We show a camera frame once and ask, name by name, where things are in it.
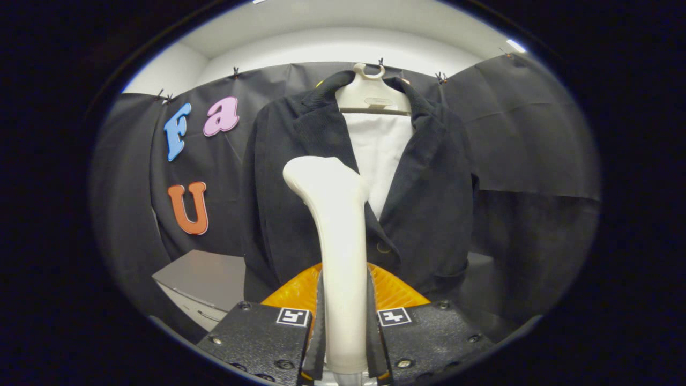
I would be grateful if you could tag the grey drawer cabinet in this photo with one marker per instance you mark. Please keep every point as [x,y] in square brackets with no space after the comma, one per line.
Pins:
[203,279]

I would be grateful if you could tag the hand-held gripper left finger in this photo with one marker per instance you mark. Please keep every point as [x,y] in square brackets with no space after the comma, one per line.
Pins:
[317,348]

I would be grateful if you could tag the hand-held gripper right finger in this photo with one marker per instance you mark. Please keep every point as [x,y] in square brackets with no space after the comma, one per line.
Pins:
[375,348]

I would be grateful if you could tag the white garment steamer head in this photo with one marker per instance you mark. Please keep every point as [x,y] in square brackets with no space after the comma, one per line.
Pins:
[343,268]

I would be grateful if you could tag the black backdrop cloth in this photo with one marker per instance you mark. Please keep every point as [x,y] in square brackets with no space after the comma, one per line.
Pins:
[536,161]

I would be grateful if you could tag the black button jacket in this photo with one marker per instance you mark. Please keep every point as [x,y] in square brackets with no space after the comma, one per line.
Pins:
[429,214]

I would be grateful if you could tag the white plastic hanger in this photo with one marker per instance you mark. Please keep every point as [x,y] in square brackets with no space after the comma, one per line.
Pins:
[372,96]

